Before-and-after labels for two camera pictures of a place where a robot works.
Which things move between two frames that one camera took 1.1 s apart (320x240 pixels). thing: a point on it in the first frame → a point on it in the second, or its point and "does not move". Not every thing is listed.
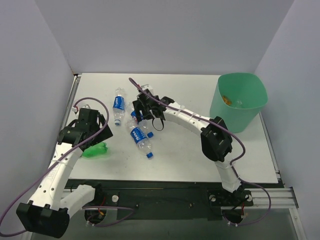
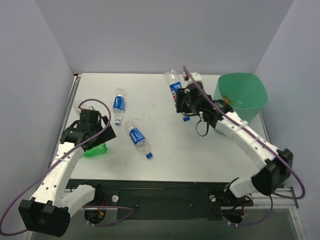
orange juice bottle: x=226 y=101 does not move
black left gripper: x=99 y=131 does not move
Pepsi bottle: x=134 y=116 → x=175 y=85
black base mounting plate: x=168 y=200 does not move
